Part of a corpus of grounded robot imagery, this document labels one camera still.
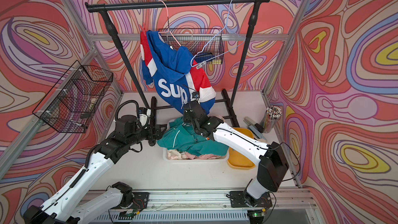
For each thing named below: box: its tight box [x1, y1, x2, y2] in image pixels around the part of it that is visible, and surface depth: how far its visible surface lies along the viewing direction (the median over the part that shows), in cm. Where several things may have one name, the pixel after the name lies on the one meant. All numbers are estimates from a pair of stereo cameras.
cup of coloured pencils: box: [260, 105, 283, 134], surface depth 88 cm
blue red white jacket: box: [139, 30, 217, 115], surface depth 68 cm
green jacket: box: [157, 117, 229, 157], surface depth 79 cm
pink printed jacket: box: [166, 149, 222, 160], surface depth 80 cm
